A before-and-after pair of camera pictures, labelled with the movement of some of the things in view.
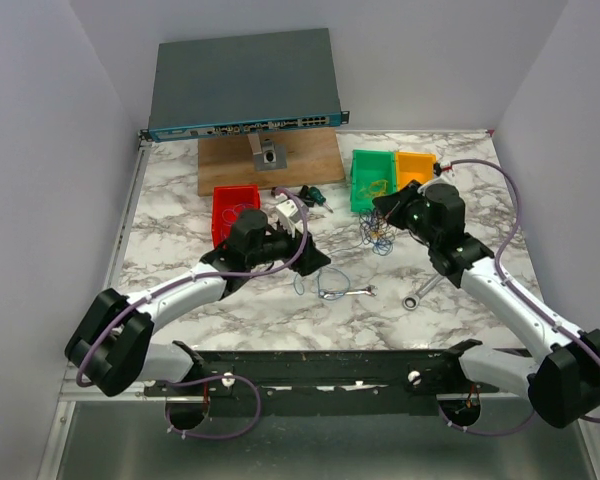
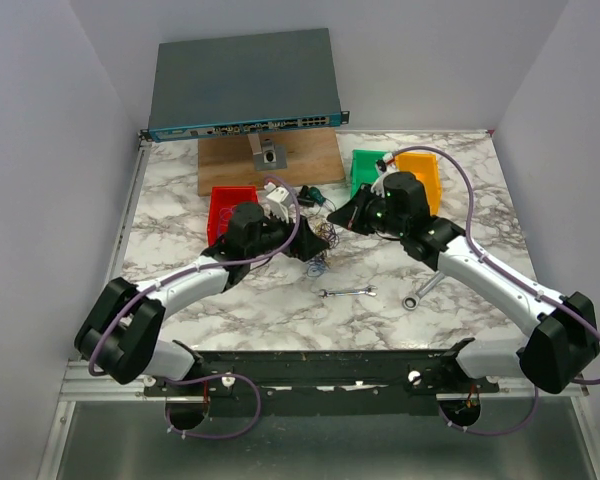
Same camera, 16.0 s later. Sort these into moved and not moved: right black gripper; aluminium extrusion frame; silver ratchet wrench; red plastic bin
Moved: right black gripper
Not moved: aluminium extrusion frame; silver ratchet wrench; red plastic bin
